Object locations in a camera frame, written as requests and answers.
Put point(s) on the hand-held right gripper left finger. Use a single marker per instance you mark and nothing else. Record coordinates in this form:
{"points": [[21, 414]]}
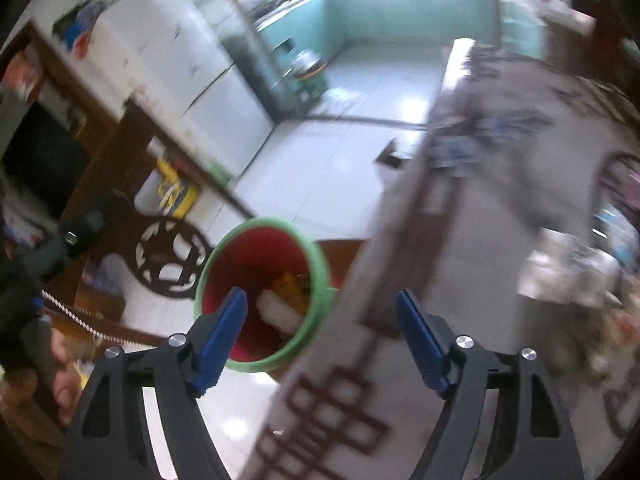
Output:
{"points": [[222, 340]]}

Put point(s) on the green kitchen waste bin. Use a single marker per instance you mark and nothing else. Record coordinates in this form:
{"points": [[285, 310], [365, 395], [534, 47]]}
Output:
{"points": [[307, 72]]}

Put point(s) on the dark wooden cabinet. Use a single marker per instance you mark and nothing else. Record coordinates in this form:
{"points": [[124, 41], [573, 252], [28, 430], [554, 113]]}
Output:
{"points": [[40, 150]]}

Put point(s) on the person's left hand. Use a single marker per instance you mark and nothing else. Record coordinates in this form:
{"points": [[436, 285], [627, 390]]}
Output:
{"points": [[65, 385]]}

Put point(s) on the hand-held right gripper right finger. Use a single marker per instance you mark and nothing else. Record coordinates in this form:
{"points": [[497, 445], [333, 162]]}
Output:
{"points": [[422, 345]]}

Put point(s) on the blue and white wrapper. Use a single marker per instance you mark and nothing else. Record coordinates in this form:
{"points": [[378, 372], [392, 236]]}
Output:
{"points": [[612, 232]]}

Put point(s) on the teal kitchen base cabinets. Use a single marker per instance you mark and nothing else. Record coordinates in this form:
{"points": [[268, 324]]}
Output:
{"points": [[400, 10]]}

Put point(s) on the white refrigerator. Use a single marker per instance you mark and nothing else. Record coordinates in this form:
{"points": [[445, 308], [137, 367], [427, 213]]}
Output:
{"points": [[190, 75]]}

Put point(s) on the yellow container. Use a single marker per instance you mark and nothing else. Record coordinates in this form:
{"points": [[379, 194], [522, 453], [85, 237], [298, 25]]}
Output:
{"points": [[175, 195]]}

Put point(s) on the white paper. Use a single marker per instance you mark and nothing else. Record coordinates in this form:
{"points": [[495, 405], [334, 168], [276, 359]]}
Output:
{"points": [[277, 312]]}

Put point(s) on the white plastic bag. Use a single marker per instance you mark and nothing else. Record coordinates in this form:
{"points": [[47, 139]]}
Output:
{"points": [[340, 96]]}

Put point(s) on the carved dark wooden chair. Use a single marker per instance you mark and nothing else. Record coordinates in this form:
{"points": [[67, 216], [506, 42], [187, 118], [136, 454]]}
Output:
{"points": [[120, 210]]}

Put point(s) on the red bin with green rim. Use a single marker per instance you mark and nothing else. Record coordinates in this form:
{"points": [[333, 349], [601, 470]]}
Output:
{"points": [[240, 270]]}

